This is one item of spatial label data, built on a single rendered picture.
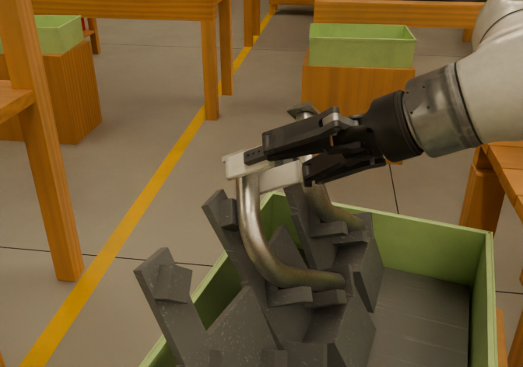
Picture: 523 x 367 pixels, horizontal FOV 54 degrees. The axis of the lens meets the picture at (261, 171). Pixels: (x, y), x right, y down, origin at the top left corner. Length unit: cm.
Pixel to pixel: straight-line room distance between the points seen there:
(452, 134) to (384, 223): 47
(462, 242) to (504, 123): 49
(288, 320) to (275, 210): 33
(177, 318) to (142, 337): 154
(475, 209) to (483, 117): 117
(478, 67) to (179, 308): 38
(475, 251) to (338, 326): 33
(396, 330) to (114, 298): 158
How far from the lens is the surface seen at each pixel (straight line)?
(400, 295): 97
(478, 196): 167
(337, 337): 76
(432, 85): 54
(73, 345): 215
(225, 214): 65
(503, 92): 52
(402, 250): 101
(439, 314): 95
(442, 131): 54
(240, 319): 65
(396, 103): 55
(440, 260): 101
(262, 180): 69
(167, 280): 53
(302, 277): 70
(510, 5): 65
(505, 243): 279
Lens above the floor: 146
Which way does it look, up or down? 27 degrees down
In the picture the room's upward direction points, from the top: straight up
